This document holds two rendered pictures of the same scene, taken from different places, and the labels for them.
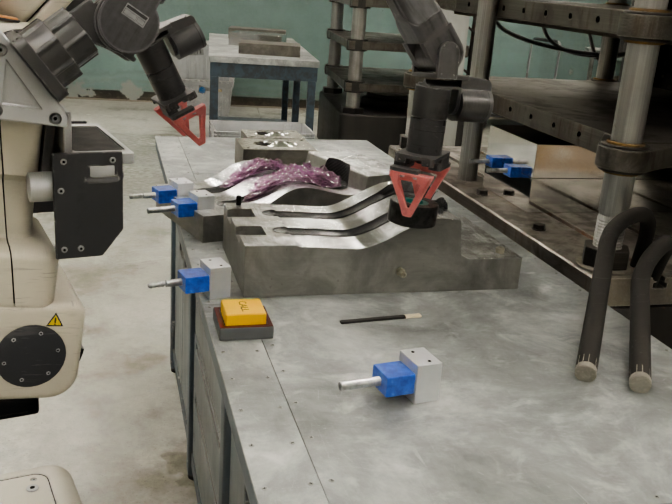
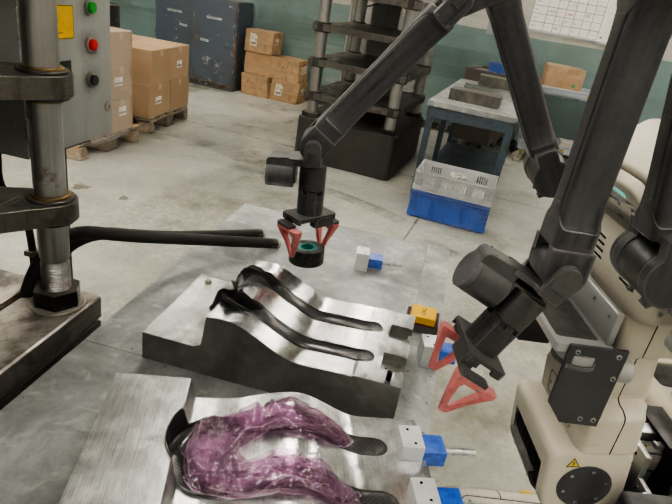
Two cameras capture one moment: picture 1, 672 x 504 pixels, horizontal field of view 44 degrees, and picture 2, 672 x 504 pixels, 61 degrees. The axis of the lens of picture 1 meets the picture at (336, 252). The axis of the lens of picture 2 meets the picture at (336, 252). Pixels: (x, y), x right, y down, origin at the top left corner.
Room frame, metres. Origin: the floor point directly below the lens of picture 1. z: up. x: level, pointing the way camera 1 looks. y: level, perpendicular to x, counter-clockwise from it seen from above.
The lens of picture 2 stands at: (2.32, 0.42, 1.51)
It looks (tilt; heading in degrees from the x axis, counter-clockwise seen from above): 25 degrees down; 205
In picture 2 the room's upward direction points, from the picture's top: 10 degrees clockwise
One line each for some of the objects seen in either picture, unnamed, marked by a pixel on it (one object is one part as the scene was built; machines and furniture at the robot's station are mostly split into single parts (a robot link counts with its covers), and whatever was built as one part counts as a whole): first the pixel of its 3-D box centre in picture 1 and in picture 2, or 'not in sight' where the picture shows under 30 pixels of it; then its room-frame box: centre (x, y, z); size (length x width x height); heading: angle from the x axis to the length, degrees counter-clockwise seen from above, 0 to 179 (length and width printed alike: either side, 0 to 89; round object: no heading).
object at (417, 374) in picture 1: (386, 379); (378, 261); (0.95, -0.08, 0.83); 0.13 x 0.05 x 0.05; 115
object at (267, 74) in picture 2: not in sight; (276, 66); (-4.23, -3.95, 0.42); 0.86 x 0.33 x 0.83; 100
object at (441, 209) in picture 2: not in sight; (450, 203); (-1.86, -0.62, 0.11); 0.61 x 0.41 x 0.22; 100
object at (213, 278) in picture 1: (187, 281); (449, 353); (1.25, 0.24, 0.83); 0.13 x 0.05 x 0.05; 120
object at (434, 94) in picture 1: (434, 102); (309, 176); (1.31, -0.14, 1.14); 0.07 x 0.06 x 0.07; 115
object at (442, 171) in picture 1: (423, 181); (297, 236); (1.33, -0.13, 1.00); 0.07 x 0.07 x 0.09; 69
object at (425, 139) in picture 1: (425, 140); (310, 204); (1.30, -0.13, 1.08); 0.10 x 0.07 x 0.07; 159
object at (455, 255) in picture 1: (368, 233); (287, 326); (1.46, -0.06, 0.87); 0.50 x 0.26 x 0.14; 106
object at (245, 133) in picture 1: (272, 143); not in sight; (2.43, 0.21, 0.83); 0.17 x 0.13 x 0.06; 106
